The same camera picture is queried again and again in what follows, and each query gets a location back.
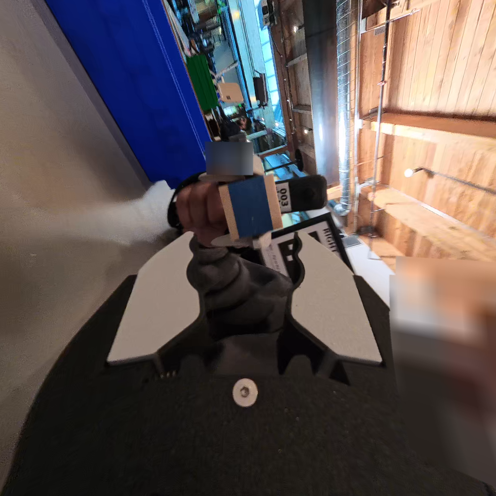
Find person's right forearm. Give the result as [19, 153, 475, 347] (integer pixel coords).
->
[188, 242, 295, 374]

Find spiral silver duct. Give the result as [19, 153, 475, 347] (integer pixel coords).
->
[335, 0, 363, 217]

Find blue plastic bin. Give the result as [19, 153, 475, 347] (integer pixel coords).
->
[44, 0, 212, 188]

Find cardboard box with code label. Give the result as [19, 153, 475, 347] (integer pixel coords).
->
[216, 82, 243, 103]

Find person's right hand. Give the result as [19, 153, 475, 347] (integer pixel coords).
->
[176, 181, 232, 249]

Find wooden cube with blue stripe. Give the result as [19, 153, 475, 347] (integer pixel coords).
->
[218, 174, 283, 242]

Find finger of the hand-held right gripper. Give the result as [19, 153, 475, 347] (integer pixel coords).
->
[199, 154, 266, 183]
[210, 232, 273, 252]

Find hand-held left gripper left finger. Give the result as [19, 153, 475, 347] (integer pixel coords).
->
[106, 232, 206, 378]

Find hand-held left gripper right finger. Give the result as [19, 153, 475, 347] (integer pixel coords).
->
[285, 232, 384, 378]

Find black floor lamp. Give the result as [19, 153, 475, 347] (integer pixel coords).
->
[263, 148, 307, 171]

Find smooth dark duct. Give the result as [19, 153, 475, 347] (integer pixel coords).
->
[304, 0, 342, 184]

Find black hanging screen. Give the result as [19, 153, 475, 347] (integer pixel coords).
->
[253, 74, 269, 105]

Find green plastic crate stack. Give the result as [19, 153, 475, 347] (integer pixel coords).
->
[186, 54, 219, 113]

